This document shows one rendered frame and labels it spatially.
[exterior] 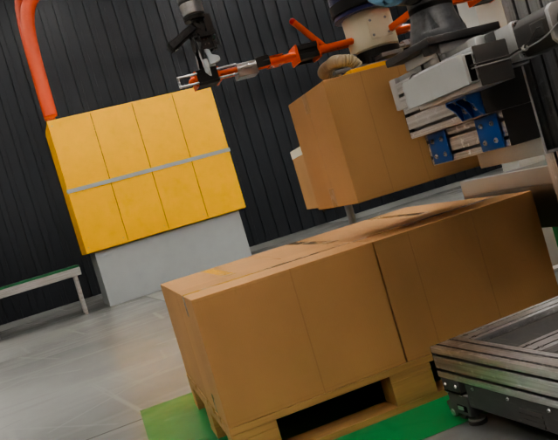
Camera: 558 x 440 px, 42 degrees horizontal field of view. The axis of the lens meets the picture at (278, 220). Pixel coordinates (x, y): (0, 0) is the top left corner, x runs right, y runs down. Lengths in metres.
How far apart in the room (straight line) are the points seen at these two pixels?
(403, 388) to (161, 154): 7.59
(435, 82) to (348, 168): 0.63
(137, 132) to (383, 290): 7.58
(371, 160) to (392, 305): 0.46
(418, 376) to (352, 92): 0.92
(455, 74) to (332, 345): 0.98
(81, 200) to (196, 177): 1.52
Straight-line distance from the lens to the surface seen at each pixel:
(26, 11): 10.21
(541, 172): 2.58
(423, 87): 1.77
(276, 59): 2.43
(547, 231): 3.98
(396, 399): 2.36
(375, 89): 2.34
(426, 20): 1.96
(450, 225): 2.40
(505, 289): 2.50
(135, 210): 9.51
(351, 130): 2.29
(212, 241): 9.73
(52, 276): 9.40
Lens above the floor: 0.77
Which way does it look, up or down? 2 degrees down
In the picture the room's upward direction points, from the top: 16 degrees counter-clockwise
